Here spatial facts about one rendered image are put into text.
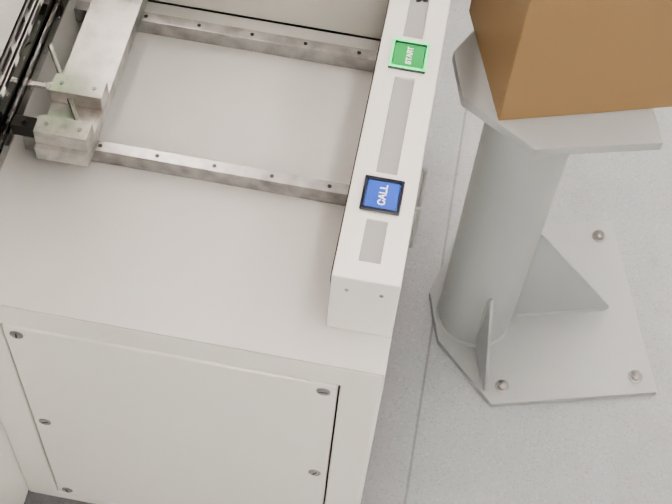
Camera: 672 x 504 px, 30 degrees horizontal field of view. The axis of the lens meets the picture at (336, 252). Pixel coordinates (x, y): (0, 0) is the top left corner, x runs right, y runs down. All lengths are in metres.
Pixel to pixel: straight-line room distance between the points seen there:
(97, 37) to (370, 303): 0.64
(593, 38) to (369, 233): 0.47
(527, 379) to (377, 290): 1.07
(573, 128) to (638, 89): 0.12
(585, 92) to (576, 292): 0.80
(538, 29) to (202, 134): 0.54
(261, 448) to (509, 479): 0.72
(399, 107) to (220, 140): 0.30
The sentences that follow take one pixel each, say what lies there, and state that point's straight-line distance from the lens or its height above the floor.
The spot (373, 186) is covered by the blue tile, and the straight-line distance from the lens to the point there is 1.74.
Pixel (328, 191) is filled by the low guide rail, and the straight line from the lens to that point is 1.87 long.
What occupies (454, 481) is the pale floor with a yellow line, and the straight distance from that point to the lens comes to 2.60.
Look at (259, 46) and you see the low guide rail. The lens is 2.07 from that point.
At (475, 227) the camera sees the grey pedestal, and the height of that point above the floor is 0.42.
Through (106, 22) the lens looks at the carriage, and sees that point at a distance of 2.05.
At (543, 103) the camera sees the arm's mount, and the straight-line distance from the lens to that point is 2.02.
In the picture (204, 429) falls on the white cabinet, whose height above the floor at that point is 0.53.
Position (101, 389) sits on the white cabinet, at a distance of 1.99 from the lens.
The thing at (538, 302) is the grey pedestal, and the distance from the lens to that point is 2.74.
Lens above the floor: 2.38
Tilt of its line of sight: 57 degrees down
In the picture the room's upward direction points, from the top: 6 degrees clockwise
